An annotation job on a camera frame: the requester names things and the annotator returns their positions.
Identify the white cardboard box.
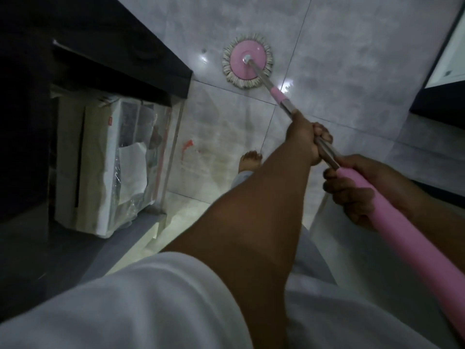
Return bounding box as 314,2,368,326
54,94,172,239

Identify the person's right hand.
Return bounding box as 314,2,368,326
323,154,409,230

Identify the person's left hand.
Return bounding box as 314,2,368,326
285,111,333,167

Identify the person's white shirt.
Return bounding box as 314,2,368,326
0,251,442,349

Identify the pink spin mop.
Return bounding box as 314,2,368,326
222,33,465,342

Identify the black cabinet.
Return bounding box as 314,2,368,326
0,0,193,322

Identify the dark cabinet with white panel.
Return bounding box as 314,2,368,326
409,1,465,130

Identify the person's bare foot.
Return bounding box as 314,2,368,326
238,150,263,175

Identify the clear plastic bag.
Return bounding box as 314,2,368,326
113,140,162,231

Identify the person's left forearm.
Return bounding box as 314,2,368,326
160,140,321,349

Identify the person's right forearm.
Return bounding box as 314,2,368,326
398,176,465,274

